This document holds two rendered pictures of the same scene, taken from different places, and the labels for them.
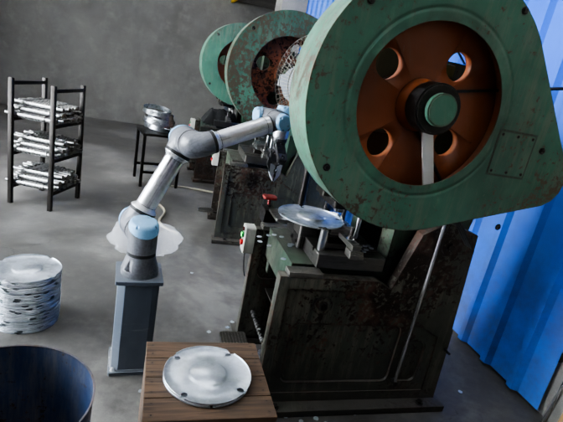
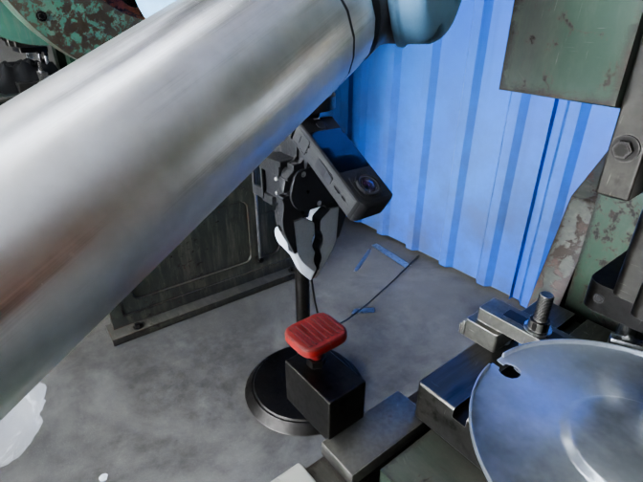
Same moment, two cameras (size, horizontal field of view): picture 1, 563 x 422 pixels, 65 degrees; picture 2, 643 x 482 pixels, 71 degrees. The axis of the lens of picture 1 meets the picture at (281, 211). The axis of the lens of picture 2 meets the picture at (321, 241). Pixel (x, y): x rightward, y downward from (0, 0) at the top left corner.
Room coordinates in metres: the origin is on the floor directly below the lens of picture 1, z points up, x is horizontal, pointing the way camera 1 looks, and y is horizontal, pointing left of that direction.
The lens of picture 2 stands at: (1.70, 0.22, 1.13)
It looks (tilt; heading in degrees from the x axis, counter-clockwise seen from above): 28 degrees down; 340
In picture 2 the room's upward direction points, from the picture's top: straight up
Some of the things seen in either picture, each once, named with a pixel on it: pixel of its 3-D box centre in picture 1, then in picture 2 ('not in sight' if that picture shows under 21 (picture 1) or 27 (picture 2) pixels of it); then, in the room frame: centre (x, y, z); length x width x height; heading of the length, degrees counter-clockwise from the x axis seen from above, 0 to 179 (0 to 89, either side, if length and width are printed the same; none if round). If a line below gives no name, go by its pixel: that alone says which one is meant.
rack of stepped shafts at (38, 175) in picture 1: (46, 142); not in sight; (3.39, 1.92, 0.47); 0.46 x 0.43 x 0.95; 88
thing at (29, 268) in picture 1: (27, 268); not in sight; (1.84, 1.11, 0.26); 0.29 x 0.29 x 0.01
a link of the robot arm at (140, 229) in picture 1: (142, 234); not in sight; (1.68, 0.54, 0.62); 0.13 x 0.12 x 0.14; 34
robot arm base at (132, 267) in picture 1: (140, 260); not in sight; (1.67, 0.53, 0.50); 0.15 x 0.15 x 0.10
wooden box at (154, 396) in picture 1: (199, 418); not in sight; (1.24, 0.13, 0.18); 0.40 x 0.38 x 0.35; 108
